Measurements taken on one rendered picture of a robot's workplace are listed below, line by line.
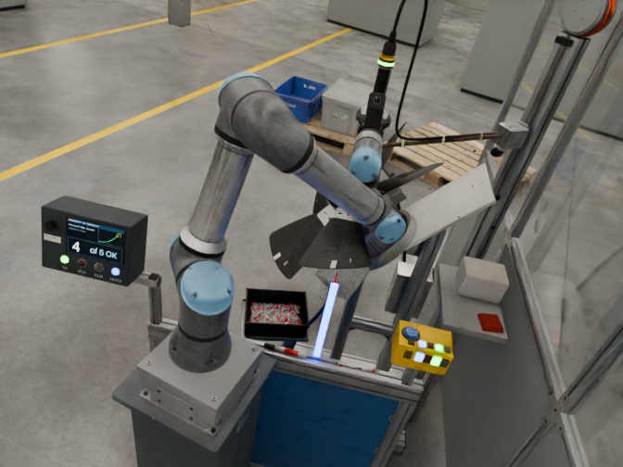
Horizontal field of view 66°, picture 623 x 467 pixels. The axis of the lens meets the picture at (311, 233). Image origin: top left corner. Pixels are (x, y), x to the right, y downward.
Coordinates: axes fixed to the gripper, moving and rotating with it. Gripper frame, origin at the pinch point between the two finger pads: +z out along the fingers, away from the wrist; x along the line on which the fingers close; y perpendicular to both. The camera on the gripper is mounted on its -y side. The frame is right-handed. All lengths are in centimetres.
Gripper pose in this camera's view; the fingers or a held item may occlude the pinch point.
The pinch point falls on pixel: (375, 107)
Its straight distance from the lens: 148.3
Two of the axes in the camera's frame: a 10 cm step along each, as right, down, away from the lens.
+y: -1.5, 7.9, 6.0
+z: 1.7, -5.8, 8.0
